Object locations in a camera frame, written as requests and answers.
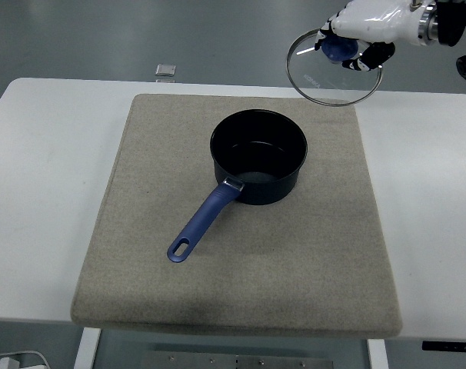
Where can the grey metal plate with screws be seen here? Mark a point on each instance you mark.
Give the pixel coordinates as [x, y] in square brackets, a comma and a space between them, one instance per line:
[198, 363]

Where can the small silver floor plate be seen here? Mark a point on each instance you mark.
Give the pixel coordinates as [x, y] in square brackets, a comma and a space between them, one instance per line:
[165, 70]

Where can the glass pot lid blue knob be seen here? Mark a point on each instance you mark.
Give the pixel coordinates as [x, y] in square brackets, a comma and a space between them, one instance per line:
[338, 52]

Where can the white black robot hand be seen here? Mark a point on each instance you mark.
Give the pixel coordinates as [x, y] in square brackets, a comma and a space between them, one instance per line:
[371, 21]

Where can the white power adapter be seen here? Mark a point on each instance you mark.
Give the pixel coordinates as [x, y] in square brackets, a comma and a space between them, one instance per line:
[9, 363]

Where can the beige fabric mat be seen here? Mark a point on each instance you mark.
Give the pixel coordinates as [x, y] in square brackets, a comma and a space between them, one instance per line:
[294, 250]

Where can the white table leg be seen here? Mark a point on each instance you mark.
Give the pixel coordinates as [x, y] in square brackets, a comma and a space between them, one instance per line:
[87, 350]
[377, 357]

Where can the black bar under table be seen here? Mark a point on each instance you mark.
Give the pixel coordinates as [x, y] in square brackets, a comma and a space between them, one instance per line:
[448, 346]

